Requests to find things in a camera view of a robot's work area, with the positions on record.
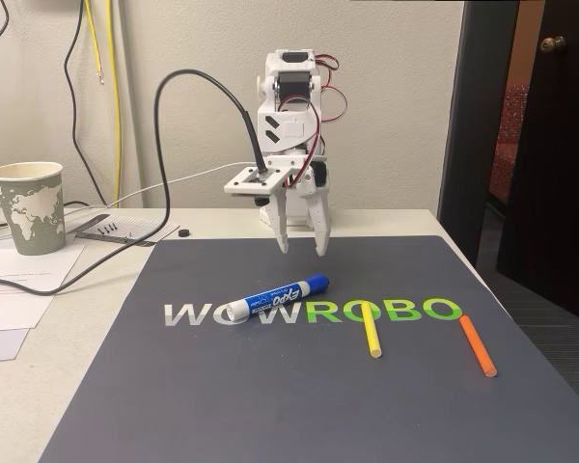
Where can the blue Expo whiteboard marker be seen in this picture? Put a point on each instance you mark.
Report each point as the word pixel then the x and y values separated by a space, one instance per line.
pixel 275 299

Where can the small black round cap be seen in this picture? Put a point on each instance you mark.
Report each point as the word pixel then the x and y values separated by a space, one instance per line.
pixel 184 233

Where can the yellow chalk stick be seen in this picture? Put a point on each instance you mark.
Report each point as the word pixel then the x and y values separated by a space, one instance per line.
pixel 371 333

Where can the lined notepad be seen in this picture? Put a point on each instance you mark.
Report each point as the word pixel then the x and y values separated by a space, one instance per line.
pixel 145 229

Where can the grey WOWROBO mat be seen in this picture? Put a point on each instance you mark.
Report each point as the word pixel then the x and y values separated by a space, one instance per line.
pixel 270 395

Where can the red patterned fabric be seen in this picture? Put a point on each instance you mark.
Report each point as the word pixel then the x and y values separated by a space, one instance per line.
pixel 509 140

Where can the orange chalk stick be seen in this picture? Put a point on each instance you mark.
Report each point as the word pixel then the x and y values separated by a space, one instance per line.
pixel 477 347

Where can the dark wooden door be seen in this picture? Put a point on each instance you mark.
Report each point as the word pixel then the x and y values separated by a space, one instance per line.
pixel 555 169

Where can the paper cup with world map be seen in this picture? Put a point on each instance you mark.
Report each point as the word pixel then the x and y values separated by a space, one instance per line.
pixel 29 217

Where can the white printed paper sheet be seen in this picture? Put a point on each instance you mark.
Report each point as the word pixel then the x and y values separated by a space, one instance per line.
pixel 9 275

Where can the brass door knob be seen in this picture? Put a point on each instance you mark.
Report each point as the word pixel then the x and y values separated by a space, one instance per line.
pixel 553 44

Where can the white framed camera module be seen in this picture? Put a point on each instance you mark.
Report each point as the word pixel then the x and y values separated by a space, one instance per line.
pixel 251 185

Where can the dark grey door frame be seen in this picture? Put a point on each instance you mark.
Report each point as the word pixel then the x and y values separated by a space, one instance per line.
pixel 468 120

